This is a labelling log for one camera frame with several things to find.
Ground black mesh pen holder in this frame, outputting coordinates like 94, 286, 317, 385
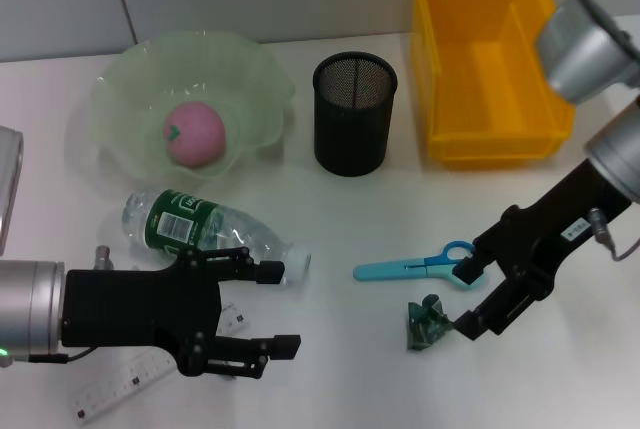
311, 51, 399, 178

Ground pink toy peach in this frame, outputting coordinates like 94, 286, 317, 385
162, 101, 227, 168

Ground yellow plastic bin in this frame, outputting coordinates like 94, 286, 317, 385
409, 0, 576, 170

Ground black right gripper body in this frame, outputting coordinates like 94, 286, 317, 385
472, 158, 631, 310

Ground clear water bottle green label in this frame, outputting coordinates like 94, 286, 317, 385
121, 188, 312, 288

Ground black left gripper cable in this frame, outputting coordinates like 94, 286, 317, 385
27, 346, 94, 364

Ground translucent green wavy fruit plate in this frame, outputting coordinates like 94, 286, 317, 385
87, 30, 297, 185

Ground blue scissors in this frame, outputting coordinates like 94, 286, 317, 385
352, 240, 486, 291

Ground transparent plastic ruler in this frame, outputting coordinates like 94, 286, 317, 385
67, 301, 250, 421

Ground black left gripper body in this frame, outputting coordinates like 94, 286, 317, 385
62, 246, 224, 378

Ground green plastic wrapper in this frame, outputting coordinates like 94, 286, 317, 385
405, 293, 459, 351

